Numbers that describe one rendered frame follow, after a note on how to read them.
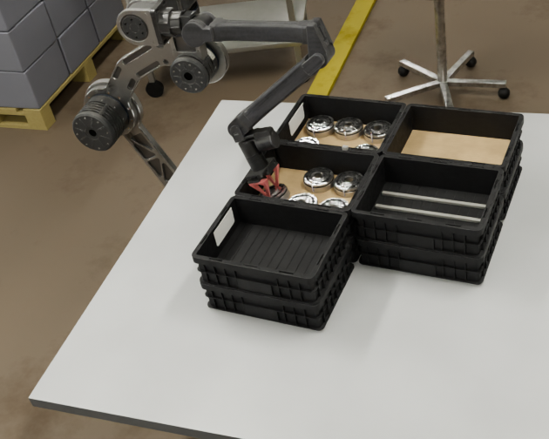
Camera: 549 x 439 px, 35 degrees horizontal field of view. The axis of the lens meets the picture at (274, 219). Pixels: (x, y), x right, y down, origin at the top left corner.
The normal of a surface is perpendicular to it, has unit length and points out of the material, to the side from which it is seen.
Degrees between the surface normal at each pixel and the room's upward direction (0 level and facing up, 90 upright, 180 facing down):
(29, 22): 90
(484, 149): 0
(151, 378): 0
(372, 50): 0
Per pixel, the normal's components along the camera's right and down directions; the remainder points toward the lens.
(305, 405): -0.16, -0.76
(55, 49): 0.94, 0.08
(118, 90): -0.32, 0.65
